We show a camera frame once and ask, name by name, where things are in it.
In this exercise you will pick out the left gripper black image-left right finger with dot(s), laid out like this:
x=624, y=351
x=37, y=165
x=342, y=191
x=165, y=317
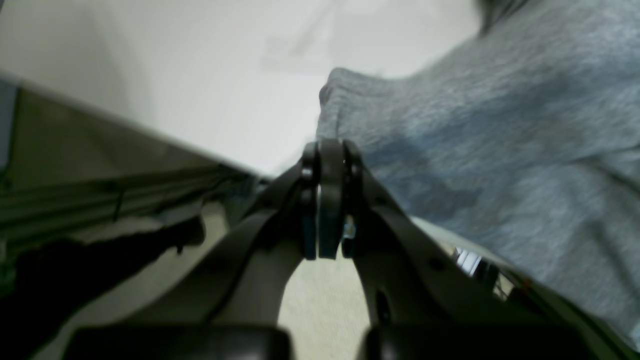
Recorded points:
x=422, y=306

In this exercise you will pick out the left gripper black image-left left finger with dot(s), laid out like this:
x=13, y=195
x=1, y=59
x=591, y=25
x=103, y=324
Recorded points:
x=227, y=307

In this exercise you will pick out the grey t-shirt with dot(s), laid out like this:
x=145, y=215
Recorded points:
x=523, y=140

